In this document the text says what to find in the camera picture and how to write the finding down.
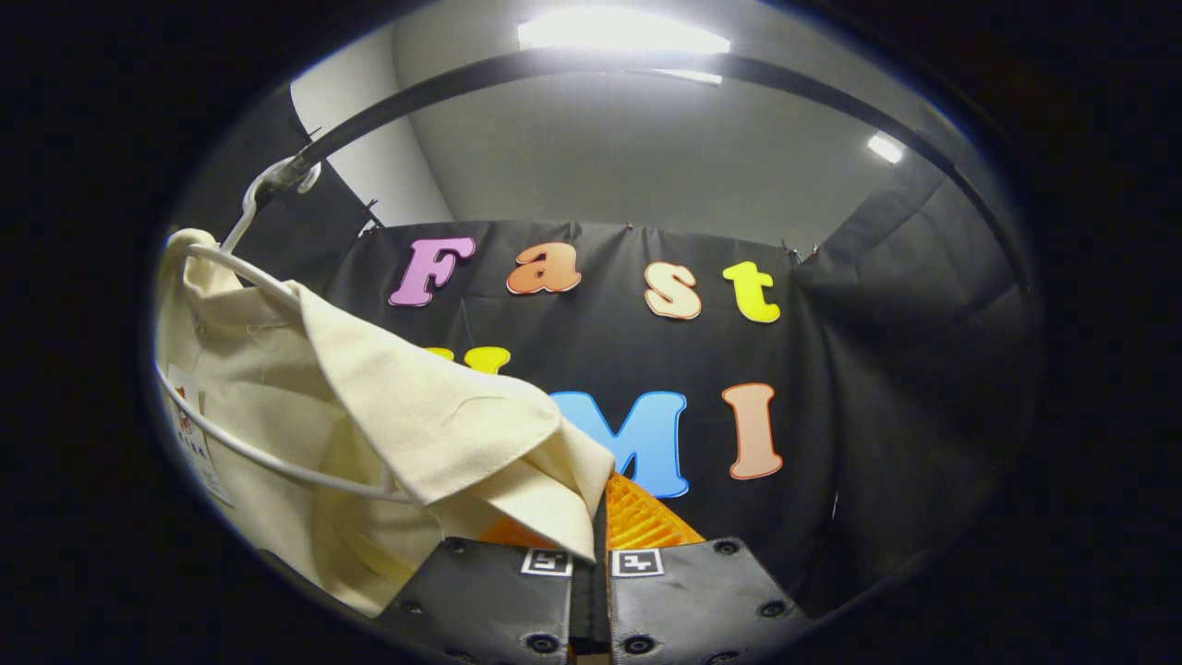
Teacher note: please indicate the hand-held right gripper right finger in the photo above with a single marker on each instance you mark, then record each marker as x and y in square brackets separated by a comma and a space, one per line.
[702, 591]

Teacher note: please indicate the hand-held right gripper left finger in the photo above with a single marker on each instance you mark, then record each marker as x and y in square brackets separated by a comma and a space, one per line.
[489, 600]

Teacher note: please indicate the small square ceiling light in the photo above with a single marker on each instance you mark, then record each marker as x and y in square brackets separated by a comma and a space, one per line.
[885, 148]

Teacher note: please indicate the white plastic clothes hanger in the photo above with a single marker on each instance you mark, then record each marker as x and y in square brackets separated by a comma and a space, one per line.
[249, 208]

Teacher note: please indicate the black metal clothes rack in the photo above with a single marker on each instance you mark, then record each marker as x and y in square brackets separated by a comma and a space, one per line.
[572, 60]

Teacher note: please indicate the long strip ceiling light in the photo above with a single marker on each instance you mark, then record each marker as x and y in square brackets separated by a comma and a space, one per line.
[688, 76]

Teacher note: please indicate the cream button shirt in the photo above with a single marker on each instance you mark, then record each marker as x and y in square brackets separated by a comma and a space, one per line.
[416, 416]

